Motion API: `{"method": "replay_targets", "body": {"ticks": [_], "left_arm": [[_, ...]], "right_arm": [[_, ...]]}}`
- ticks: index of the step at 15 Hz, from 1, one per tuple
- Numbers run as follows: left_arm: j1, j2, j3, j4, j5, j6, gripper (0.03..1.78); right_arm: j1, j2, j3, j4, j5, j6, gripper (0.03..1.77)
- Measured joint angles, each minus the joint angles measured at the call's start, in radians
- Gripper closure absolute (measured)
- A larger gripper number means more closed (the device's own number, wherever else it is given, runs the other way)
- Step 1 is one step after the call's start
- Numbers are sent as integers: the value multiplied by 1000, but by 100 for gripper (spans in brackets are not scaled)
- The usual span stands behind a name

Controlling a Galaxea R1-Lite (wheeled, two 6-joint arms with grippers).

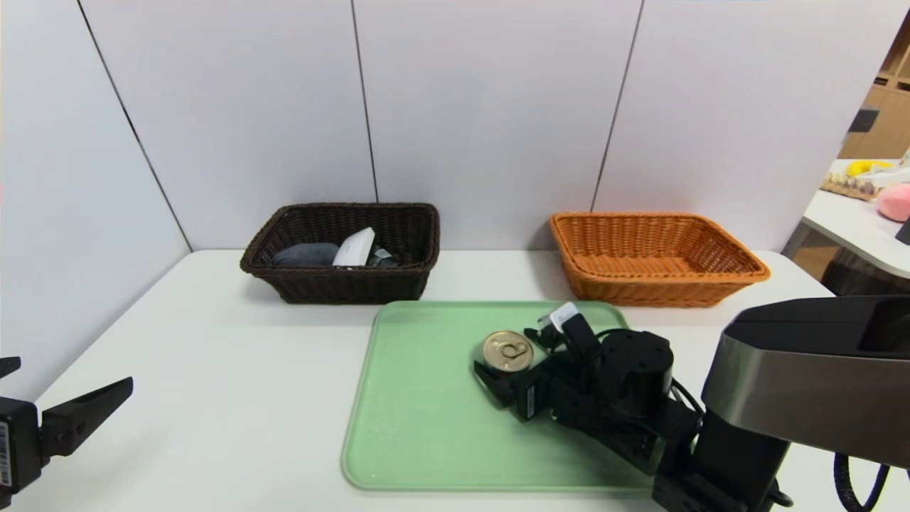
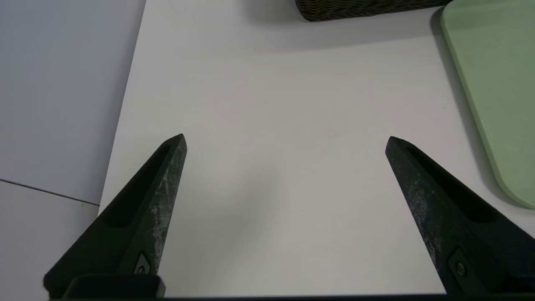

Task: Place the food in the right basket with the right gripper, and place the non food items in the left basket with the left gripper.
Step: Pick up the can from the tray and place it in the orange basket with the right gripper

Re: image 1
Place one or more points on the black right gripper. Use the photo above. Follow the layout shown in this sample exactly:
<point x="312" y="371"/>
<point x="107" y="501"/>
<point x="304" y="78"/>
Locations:
<point x="527" y="399"/>

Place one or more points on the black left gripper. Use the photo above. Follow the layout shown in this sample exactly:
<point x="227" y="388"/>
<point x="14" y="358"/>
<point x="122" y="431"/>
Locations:
<point x="14" y="442"/>

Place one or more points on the cat food tin can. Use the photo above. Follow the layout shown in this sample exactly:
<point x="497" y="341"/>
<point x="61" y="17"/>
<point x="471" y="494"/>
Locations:
<point x="507" y="350"/>

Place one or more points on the black face cream tube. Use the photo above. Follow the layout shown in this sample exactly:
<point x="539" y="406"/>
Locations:
<point x="384" y="258"/>

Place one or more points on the white rounded plastic box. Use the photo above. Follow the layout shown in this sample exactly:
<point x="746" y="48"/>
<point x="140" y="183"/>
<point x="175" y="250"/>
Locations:
<point x="355" y="249"/>

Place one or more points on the dark grey towel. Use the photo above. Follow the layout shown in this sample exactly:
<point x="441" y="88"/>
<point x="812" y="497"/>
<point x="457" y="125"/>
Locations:
<point x="306" y="254"/>

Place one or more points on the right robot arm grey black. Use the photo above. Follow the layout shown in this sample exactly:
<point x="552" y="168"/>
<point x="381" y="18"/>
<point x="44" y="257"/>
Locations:
<point x="746" y="412"/>

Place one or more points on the orange wicker basket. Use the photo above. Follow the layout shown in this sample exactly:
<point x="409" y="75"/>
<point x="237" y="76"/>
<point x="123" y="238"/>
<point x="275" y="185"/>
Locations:
<point x="661" y="256"/>

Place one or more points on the dark brown wicker basket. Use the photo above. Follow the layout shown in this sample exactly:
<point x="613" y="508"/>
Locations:
<point x="334" y="284"/>

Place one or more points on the light green plastic tray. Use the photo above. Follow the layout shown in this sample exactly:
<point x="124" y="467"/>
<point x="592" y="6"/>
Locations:
<point x="426" y="412"/>

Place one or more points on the white side table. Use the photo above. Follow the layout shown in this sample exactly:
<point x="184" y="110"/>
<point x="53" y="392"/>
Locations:
<point x="853" y="227"/>

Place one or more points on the brown woven mat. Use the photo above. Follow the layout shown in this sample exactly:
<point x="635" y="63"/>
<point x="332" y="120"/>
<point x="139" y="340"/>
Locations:
<point x="849" y="187"/>

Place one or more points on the yellow banana toy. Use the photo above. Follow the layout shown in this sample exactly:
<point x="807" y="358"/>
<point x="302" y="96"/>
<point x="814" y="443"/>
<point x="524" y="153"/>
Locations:
<point x="869" y="166"/>

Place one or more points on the pink plush toy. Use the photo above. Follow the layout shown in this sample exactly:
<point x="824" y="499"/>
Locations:
<point x="897" y="201"/>

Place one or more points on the wooden shelf unit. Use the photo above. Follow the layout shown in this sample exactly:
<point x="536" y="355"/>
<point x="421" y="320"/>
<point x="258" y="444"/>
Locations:
<point x="889" y="114"/>

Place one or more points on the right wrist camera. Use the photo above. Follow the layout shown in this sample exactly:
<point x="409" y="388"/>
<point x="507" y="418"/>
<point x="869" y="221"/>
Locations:
<point x="572" y="327"/>

